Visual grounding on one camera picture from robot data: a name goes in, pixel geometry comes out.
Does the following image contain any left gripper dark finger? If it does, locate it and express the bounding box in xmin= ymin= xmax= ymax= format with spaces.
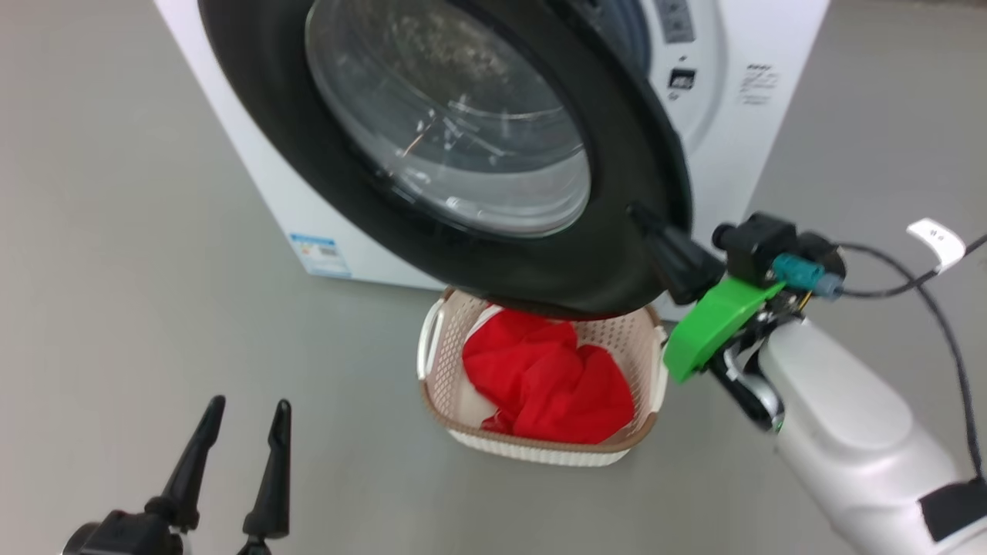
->
xmin=145 ymin=395 xmax=227 ymax=533
xmin=242 ymin=399 xmax=293 ymax=541

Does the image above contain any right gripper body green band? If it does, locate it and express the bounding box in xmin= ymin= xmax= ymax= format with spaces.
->
xmin=662 ymin=276 xmax=787 ymax=385

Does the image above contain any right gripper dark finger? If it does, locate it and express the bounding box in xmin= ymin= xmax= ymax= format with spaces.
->
xmin=627 ymin=202 xmax=727 ymax=307

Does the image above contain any black glass washing machine door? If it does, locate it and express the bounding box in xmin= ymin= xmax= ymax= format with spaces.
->
xmin=197 ymin=0 xmax=695 ymax=319

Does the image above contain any white front-load washing machine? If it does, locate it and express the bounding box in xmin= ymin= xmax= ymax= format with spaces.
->
xmin=153 ymin=0 xmax=832 ymax=321

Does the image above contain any cream perforated laundry basket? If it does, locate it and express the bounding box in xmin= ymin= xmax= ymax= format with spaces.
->
xmin=416 ymin=287 xmax=669 ymax=469

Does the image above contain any grey rubber door seal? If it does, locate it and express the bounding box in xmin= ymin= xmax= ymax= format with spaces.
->
xmin=589 ymin=0 xmax=653 ymax=75

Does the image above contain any blue energy label sticker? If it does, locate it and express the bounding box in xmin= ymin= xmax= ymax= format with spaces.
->
xmin=288 ymin=230 xmax=352 ymax=279

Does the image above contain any grey warning sticker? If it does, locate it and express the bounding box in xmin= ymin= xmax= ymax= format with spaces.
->
xmin=655 ymin=0 xmax=698 ymax=44

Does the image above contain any teal right camera connector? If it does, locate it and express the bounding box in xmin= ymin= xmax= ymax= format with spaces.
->
xmin=771 ymin=253 xmax=846 ymax=301

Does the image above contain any black right connector cable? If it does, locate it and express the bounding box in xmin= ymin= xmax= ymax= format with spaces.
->
xmin=837 ymin=233 xmax=987 ymax=300

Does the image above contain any white cable tag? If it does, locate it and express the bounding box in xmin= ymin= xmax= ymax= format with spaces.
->
xmin=905 ymin=217 xmax=968 ymax=274

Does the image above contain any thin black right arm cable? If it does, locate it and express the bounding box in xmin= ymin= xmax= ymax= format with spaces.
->
xmin=833 ymin=242 xmax=987 ymax=483

